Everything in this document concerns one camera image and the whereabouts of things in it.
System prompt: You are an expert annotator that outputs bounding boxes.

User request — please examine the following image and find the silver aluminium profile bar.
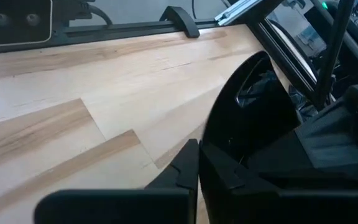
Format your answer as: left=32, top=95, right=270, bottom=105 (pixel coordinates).
left=214, top=0, right=262, bottom=26

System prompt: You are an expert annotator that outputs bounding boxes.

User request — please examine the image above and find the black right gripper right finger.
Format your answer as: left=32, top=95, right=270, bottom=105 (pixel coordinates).
left=199, top=141, right=358, bottom=224

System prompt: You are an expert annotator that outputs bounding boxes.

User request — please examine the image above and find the black camera cable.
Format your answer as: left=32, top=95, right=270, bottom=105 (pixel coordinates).
left=85, top=2, right=114, bottom=26

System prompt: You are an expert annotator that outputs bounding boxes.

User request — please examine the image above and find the black arched frame clamp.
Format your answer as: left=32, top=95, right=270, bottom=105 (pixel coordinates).
left=159, top=5, right=201, bottom=39

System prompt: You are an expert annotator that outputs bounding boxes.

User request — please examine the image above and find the black leaf-shaped mini plate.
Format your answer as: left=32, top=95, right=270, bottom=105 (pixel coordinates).
left=201, top=50, right=303, bottom=164

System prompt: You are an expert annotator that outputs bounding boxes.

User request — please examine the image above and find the black table-level camera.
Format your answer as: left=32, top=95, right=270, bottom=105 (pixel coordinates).
left=0, top=0, right=54, bottom=48

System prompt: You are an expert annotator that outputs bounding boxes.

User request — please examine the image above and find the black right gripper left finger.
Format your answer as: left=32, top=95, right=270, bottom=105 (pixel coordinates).
left=34, top=138, right=200, bottom=224

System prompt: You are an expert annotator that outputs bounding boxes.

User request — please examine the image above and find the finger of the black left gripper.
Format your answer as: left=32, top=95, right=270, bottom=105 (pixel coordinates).
left=247, top=104, right=358, bottom=190

